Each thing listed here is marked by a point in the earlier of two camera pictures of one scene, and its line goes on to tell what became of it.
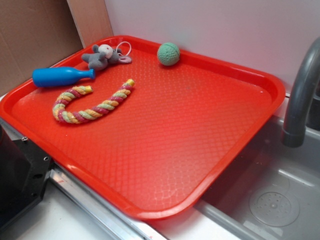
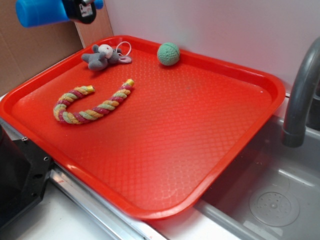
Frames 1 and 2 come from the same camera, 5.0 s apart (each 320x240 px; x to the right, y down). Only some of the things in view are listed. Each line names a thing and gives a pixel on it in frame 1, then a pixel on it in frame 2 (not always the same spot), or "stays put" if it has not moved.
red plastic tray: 154,153 stays put
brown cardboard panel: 37,34 stays put
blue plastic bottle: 55,76 → 34,12
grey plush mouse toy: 103,55 stays put
